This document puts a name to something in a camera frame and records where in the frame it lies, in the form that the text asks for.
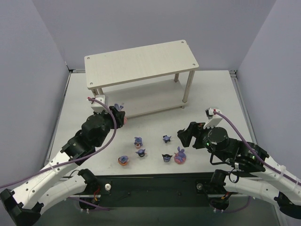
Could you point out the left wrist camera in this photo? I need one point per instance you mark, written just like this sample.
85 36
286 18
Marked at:
98 102

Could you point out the purple bunny with sunglasses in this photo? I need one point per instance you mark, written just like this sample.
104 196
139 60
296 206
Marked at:
141 152

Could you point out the aluminium frame rail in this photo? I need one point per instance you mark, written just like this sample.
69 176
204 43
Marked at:
282 218

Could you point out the sitting bunny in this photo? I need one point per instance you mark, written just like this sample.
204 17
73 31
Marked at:
120 108

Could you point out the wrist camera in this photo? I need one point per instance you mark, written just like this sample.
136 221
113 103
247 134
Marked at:
98 102
213 119

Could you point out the black-hat striped bunny toy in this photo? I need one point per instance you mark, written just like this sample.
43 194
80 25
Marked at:
166 157

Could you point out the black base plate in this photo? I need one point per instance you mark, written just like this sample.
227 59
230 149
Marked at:
156 190

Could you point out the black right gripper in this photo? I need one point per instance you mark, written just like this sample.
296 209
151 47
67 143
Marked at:
192 133

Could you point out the purple bunny black bow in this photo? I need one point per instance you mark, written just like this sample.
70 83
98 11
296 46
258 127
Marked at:
166 138

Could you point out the bunny holding strawberry cake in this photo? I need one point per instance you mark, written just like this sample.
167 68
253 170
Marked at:
138 143

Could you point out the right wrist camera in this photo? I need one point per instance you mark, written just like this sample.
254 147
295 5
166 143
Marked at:
213 119

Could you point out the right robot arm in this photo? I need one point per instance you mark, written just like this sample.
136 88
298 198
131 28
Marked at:
255 173

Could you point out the white two-tier shelf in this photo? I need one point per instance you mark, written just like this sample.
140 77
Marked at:
143 63

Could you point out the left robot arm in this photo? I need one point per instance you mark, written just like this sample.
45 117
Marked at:
27 202

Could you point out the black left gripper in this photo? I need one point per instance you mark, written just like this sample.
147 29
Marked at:
118 116

